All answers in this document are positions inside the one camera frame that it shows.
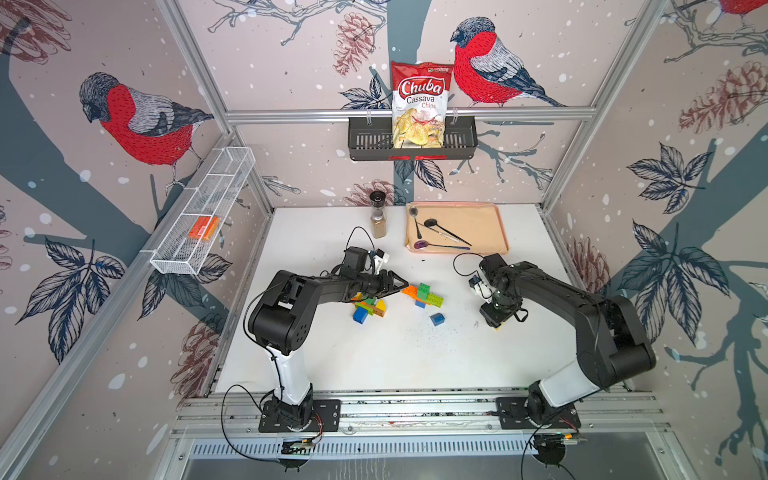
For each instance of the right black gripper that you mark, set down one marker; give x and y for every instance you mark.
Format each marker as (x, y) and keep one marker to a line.
(490, 317)

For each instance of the orange brick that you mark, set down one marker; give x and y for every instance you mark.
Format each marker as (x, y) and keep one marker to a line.
(412, 291)

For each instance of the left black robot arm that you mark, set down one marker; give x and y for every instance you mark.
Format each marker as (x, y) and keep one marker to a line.
(280, 324)

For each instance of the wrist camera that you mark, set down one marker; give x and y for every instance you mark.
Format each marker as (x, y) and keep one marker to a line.
(358, 260)
(479, 286)

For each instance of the purple spoon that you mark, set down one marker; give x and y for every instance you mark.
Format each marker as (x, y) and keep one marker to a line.
(424, 244)

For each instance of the small grey spoon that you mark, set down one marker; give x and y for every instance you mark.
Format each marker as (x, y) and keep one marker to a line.
(413, 211)

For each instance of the orange block in wire basket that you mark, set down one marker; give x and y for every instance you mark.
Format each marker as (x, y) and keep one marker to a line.
(204, 228)

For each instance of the white wire wall basket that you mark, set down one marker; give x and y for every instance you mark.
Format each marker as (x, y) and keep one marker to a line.
(214, 196)

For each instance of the black spoon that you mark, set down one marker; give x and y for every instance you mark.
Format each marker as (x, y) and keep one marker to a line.
(434, 225)

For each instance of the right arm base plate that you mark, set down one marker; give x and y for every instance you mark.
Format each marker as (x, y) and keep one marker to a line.
(518, 413)

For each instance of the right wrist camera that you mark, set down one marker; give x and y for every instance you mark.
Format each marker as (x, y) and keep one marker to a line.
(479, 286)

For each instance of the black wall basket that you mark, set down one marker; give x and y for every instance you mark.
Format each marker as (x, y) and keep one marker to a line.
(381, 139)

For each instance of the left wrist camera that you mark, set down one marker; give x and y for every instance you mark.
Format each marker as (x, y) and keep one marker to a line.
(358, 260)

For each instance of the beige tray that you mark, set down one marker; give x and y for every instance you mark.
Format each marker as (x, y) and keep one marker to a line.
(478, 223)

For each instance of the glass spice shaker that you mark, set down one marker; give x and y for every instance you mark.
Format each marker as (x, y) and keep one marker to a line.
(378, 219)

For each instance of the green square brick back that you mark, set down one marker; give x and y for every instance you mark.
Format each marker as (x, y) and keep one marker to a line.
(423, 291)

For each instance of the lime green long brick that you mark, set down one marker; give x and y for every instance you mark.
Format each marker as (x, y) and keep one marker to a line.
(368, 308)

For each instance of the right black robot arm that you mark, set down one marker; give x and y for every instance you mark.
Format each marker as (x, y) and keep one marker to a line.
(611, 343)

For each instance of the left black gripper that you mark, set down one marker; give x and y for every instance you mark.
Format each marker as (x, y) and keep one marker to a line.
(387, 289)

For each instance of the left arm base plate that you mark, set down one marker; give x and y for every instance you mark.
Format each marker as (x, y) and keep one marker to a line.
(314, 416)

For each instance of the Chuba cassava chips bag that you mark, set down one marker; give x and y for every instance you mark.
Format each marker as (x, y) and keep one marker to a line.
(419, 104)

